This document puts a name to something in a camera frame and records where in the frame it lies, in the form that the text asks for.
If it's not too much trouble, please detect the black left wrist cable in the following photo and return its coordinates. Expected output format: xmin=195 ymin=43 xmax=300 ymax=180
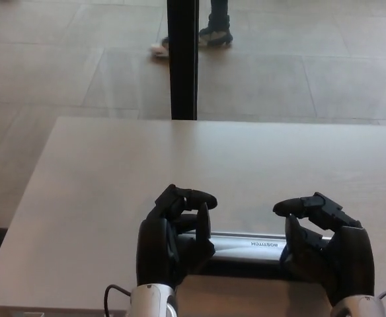
xmin=104 ymin=284 xmax=135 ymax=317

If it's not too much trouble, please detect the person leg with dark shoe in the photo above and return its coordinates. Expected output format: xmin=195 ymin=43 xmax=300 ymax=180
xmin=198 ymin=0 xmax=235 ymax=48

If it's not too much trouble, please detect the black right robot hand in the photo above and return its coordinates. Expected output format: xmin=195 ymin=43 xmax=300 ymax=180
xmin=272 ymin=191 xmax=375 ymax=306

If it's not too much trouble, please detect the silver black Bostitch hole punch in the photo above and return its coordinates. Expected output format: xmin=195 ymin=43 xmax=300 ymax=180
xmin=175 ymin=230 xmax=333 ymax=282

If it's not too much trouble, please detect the black vertical post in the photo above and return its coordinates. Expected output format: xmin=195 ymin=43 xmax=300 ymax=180
xmin=166 ymin=0 xmax=200 ymax=121

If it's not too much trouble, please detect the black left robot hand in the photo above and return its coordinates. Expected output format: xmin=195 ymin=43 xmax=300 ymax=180
xmin=135 ymin=184 xmax=219 ymax=289

